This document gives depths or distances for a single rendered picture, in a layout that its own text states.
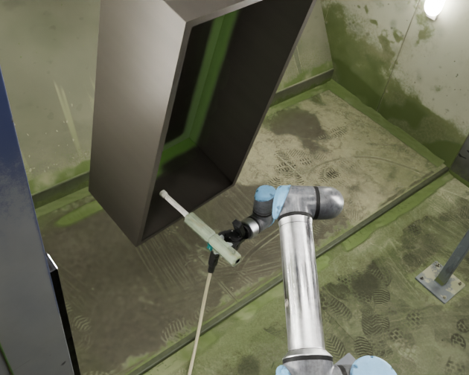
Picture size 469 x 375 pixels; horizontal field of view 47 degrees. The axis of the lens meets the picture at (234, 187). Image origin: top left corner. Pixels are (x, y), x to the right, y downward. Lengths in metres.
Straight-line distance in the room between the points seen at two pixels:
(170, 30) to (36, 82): 1.59
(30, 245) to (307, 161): 2.49
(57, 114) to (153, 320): 1.20
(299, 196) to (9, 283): 0.96
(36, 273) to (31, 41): 1.90
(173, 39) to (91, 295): 1.57
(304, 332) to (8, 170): 0.99
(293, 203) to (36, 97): 1.65
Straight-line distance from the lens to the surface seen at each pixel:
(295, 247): 1.72
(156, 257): 2.83
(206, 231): 2.26
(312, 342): 1.65
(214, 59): 2.35
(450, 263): 3.01
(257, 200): 2.36
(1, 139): 0.98
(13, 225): 1.12
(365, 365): 1.66
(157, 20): 1.51
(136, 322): 2.62
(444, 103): 3.65
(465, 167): 3.74
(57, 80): 3.01
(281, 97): 3.83
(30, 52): 2.98
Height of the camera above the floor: 2.32
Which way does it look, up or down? 46 degrees down
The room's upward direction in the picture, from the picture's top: 9 degrees clockwise
